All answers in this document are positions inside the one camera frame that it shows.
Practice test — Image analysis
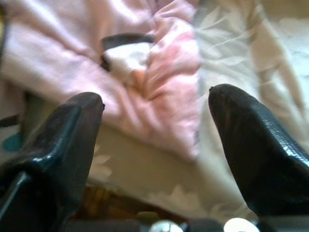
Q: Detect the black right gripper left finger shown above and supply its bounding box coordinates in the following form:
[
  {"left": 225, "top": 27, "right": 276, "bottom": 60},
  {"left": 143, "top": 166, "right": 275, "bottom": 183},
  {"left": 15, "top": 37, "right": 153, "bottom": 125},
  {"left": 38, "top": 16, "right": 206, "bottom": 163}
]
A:
[{"left": 0, "top": 91, "right": 106, "bottom": 232}]

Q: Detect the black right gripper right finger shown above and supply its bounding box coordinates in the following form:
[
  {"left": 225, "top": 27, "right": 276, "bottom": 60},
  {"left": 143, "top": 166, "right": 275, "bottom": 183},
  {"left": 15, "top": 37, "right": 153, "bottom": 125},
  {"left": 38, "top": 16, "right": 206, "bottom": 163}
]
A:
[{"left": 209, "top": 84, "right": 309, "bottom": 223}]

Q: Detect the pink cartoon print blanket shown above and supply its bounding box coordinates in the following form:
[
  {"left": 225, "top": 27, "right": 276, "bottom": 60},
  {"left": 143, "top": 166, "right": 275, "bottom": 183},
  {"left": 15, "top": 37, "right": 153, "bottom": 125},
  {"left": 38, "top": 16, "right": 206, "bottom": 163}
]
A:
[{"left": 0, "top": 0, "right": 201, "bottom": 162}]

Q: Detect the beige floral bed sheet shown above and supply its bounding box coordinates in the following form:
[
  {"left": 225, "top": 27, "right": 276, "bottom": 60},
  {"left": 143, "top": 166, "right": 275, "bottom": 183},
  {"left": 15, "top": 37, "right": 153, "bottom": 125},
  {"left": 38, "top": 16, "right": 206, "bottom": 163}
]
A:
[{"left": 24, "top": 0, "right": 309, "bottom": 219}]

